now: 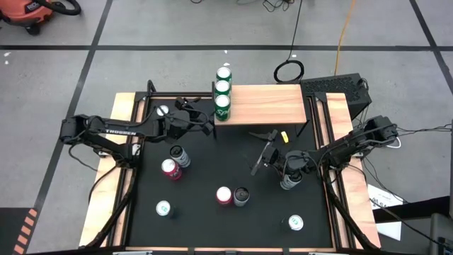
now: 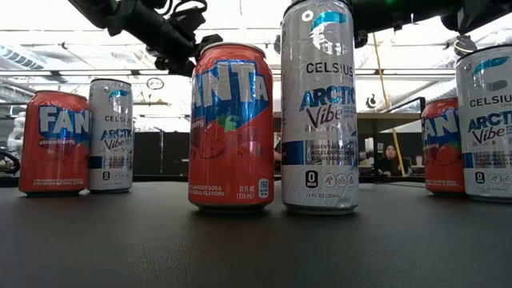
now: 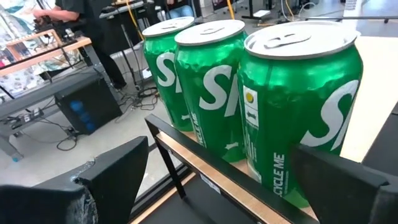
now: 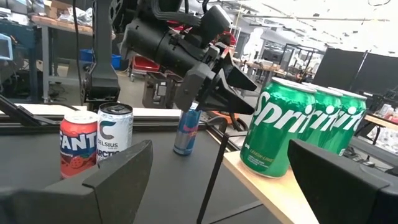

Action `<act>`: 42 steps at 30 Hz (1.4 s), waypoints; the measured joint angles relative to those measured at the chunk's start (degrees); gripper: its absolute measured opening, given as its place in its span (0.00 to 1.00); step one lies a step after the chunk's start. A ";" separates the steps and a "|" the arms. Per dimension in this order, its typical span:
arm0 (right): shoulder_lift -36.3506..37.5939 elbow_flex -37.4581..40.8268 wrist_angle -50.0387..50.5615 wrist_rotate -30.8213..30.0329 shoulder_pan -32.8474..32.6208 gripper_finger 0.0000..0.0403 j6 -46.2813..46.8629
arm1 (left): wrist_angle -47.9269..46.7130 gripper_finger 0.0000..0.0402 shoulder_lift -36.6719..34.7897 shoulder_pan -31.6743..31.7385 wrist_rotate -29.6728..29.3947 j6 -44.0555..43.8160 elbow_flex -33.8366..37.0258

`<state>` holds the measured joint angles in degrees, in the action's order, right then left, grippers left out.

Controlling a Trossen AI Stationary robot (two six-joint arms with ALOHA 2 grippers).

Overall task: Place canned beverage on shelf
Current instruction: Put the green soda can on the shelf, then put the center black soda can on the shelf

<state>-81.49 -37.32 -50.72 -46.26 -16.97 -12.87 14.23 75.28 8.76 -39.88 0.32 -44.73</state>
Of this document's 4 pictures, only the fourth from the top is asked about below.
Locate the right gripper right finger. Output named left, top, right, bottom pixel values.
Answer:
left=287, top=139, right=398, bottom=224

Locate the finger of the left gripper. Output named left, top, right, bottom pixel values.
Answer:
left=219, top=52, right=258, bottom=92
left=174, top=63, right=256, bottom=115

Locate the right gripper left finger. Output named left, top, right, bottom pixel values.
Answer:
left=0, top=139, right=154, bottom=224

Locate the blue silver Red Bull can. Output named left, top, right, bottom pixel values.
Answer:
left=172, top=108, right=202, bottom=156

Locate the red Fanta strawberry can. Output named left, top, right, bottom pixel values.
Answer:
left=58, top=111, right=99, bottom=180

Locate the silver Celsius Arctic Vibe can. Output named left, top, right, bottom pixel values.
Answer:
left=96, top=102, right=134, bottom=164

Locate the black metal cart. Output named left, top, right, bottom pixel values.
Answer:
left=142, top=70, right=184, bottom=110

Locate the red plastic bin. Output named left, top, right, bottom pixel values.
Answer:
left=130, top=55, right=161, bottom=75

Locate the green Sprite can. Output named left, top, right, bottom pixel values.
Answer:
left=323, top=86, right=368, bottom=156
left=297, top=82, right=344, bottom=149
left=239, top=77, right=318, bottom=179

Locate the blue plastic bin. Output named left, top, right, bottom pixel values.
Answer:
left=111, top=54, right=123, bottom=71
left=79, top=48, right=95, bottom=63

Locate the black partition panel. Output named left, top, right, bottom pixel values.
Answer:
left=350, top=52, right=398, bottom=96
left=312, top=47, right=366, bottom=91

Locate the wood-topped metal workbench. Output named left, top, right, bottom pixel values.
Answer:
left=30, top=14, right=94, bottom=103

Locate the brown cardboard box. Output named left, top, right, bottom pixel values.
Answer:
left=43, top=0, right=74, bottom=19

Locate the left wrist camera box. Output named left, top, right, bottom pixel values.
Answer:
left=194, top=4, right=233, bottom=49

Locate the black table frame rail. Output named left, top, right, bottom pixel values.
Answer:
left=0, top=114, right=249, bottom=152

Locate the wooden shelf with black frame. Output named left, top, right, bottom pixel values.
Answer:
left=196, top=115, right=321, bottom=224

